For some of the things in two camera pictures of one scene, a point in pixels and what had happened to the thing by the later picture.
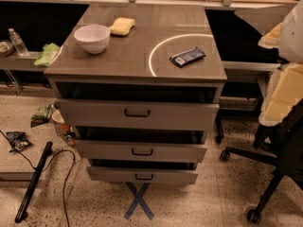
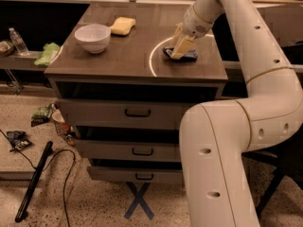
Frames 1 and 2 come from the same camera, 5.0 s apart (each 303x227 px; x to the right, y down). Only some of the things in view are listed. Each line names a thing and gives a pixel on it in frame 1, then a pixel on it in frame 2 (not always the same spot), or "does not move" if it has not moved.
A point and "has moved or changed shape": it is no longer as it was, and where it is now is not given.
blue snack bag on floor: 18,140 does not move
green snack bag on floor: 41,115 does not move
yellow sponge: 121,26 does not move
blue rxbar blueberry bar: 187,56 has moved or changed shape
